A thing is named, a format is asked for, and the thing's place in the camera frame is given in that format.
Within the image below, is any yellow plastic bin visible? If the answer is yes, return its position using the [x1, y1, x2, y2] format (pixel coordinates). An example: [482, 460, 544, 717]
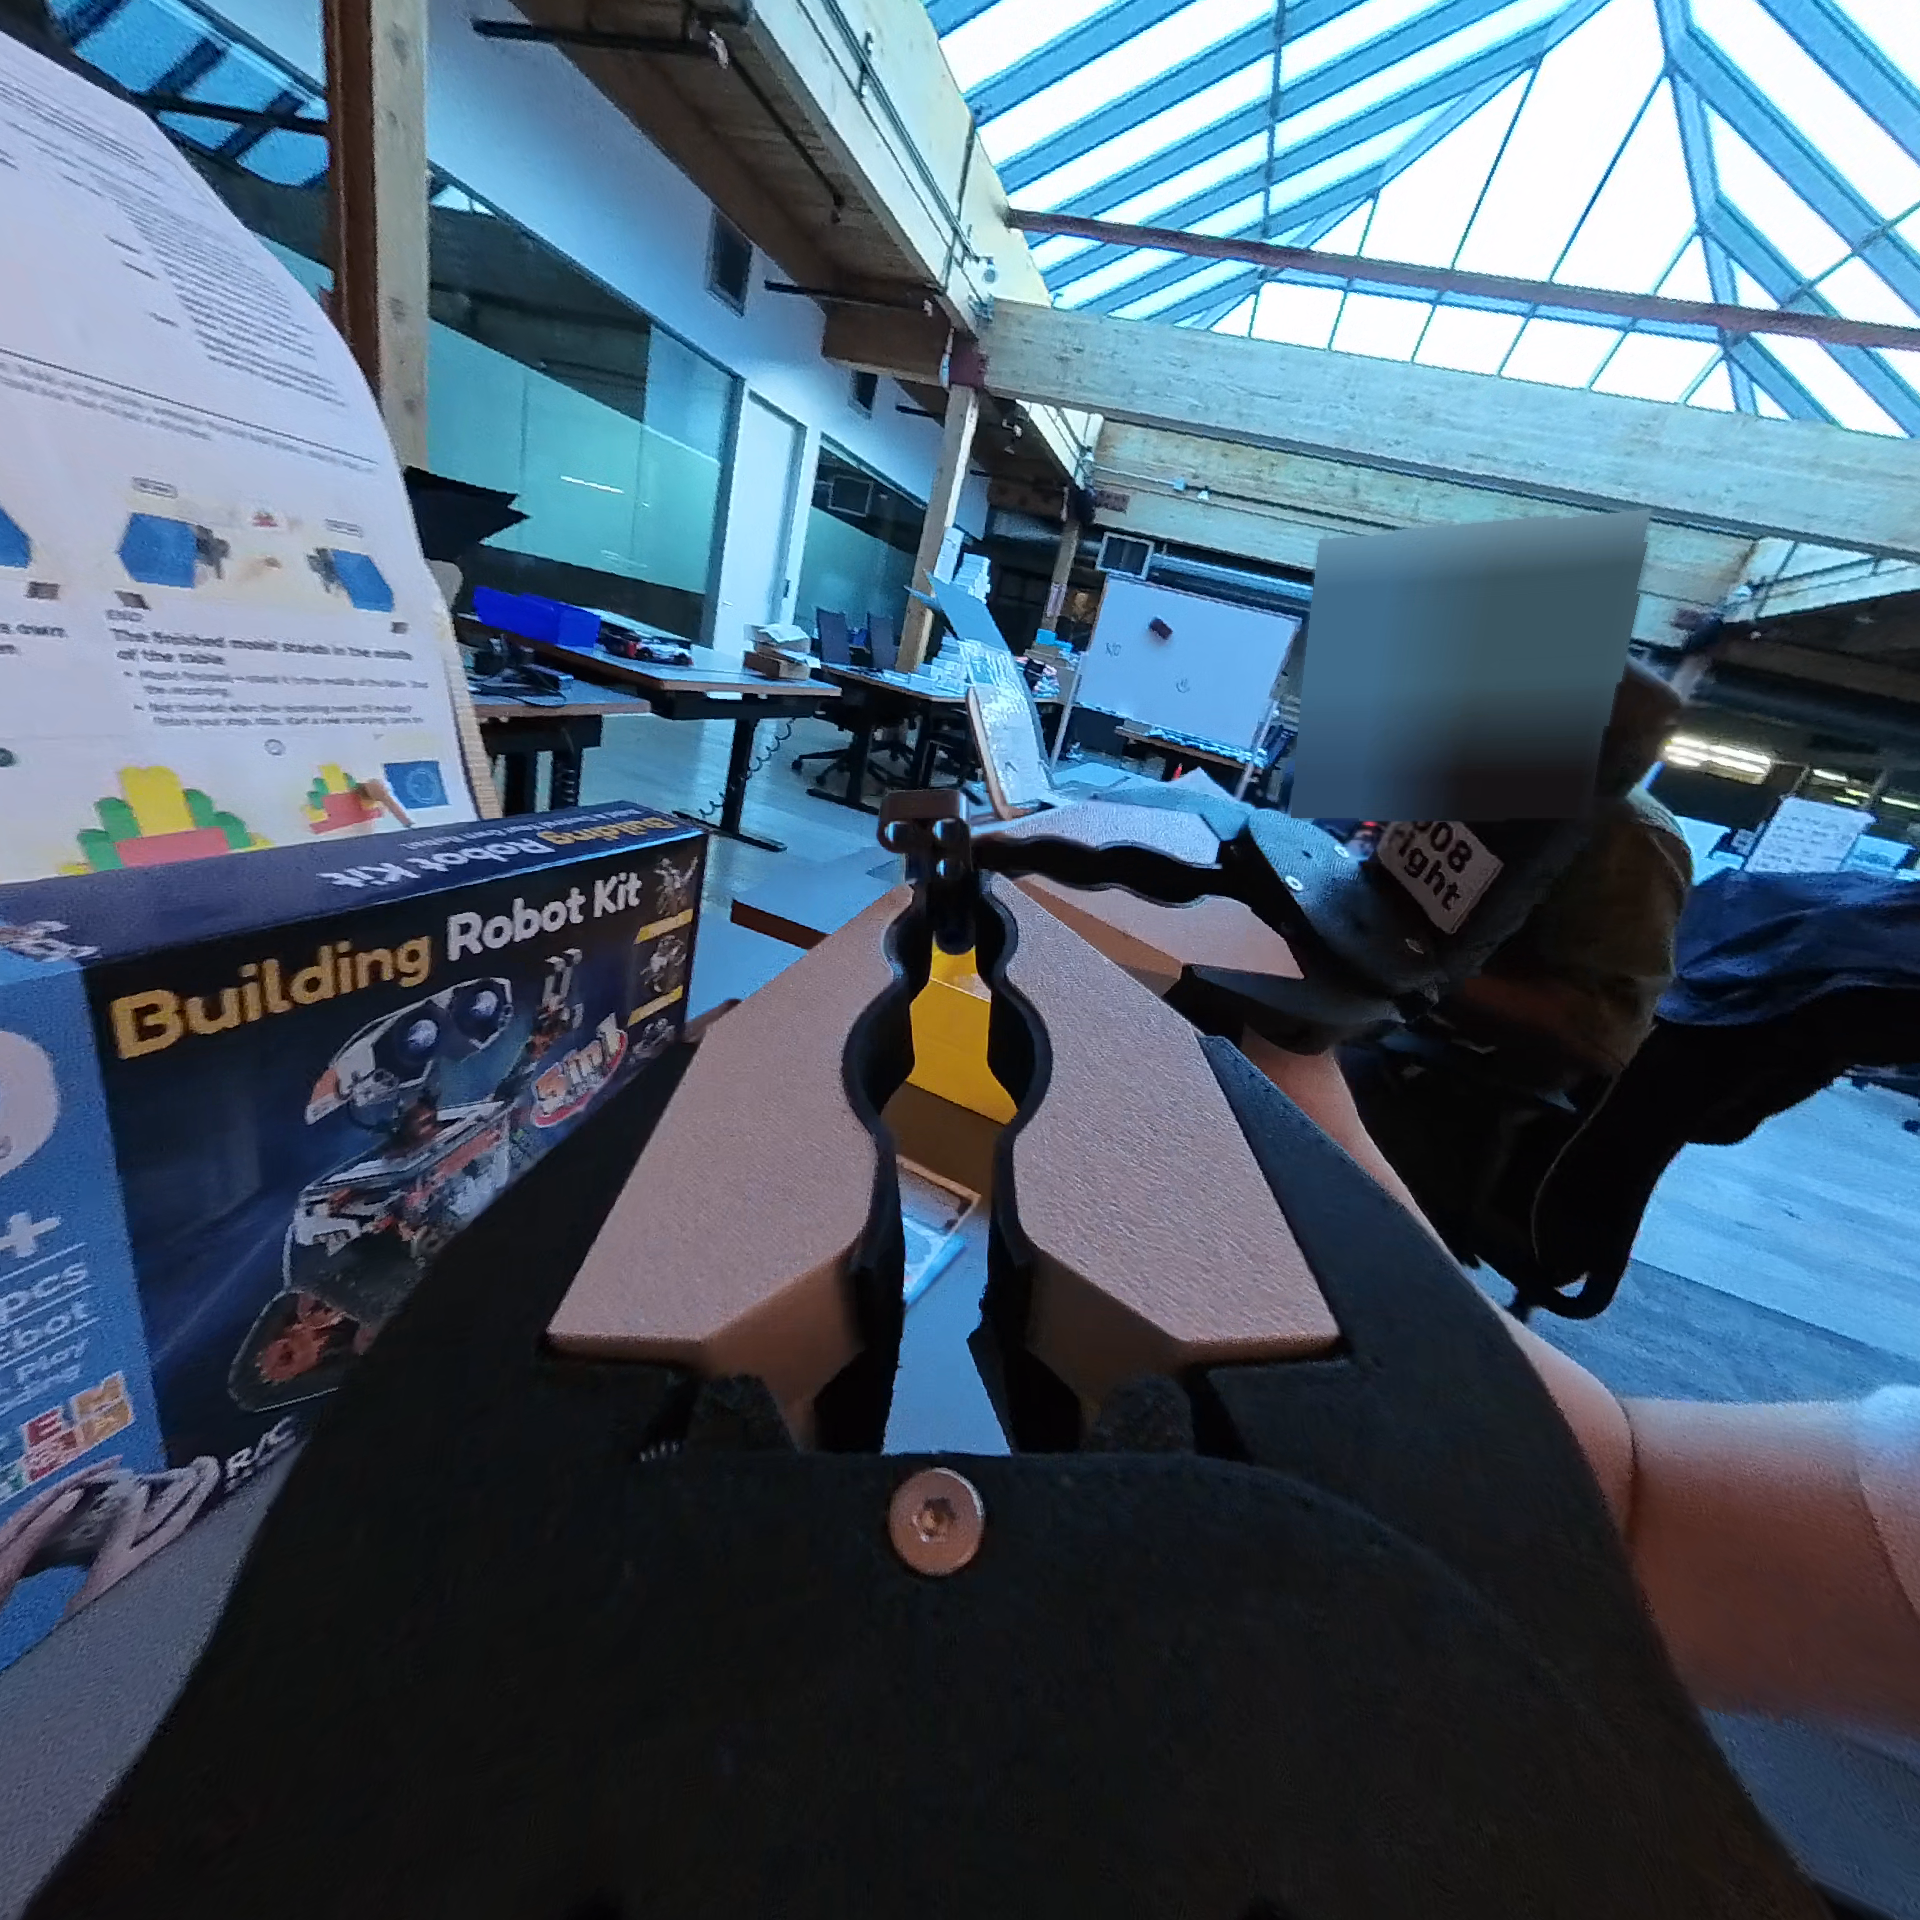
[908, 938, 1023, 1128]

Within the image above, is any navy jacket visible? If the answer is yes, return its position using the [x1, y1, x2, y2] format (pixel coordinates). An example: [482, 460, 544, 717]
[1530, 871, 1920, 1325]

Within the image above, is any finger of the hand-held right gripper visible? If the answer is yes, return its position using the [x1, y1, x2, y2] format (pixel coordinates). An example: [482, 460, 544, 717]
[967, 791, 1258, 910]
[1030, 877, 1306, 994]

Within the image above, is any wooden easel board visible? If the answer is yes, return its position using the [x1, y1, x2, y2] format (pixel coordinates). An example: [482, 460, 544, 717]
[967, 682, 1061, 815]

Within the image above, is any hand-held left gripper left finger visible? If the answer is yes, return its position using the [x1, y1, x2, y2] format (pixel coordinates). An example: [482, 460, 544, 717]
[546, 882, 923, 1452]

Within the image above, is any grey background table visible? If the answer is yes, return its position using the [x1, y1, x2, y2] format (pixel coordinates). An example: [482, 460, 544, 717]
[458, 612, 845, 855]

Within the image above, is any robot kit box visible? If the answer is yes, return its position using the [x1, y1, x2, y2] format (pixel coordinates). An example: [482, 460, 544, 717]
[0, 808, 711, 1672]

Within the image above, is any blue plastic bin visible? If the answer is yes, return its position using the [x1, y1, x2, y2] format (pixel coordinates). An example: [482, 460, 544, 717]
[470, 587, 606, 651]

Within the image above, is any grey holed beam with blue pin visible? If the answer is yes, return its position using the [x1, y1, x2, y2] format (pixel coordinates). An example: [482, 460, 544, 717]
[879, 791, 975, 962]

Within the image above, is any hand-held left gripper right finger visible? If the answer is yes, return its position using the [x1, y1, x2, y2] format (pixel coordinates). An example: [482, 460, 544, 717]
[975, 872, 1341, 1452]

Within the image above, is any grey table with wooden edge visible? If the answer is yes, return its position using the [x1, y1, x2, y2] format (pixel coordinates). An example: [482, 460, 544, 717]
[728, 848, 906, 951]

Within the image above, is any whiteboard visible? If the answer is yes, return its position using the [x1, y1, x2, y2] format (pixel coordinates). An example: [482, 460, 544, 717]
[1077, 576, 1306, 754]

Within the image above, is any grey desk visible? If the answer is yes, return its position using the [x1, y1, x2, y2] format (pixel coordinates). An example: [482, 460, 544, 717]
[0, 1079, 1022, 1892]

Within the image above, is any white instruction poster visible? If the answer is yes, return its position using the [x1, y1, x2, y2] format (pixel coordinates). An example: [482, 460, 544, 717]
[0, 29, 482, 886]

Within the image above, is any person's right forearm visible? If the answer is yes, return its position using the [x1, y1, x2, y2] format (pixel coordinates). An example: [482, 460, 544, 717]
[1246, 1036, 1920, 1706]

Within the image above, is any robot sticker sheet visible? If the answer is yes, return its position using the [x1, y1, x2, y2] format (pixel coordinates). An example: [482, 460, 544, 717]
[900, 1168, 984, 1306]

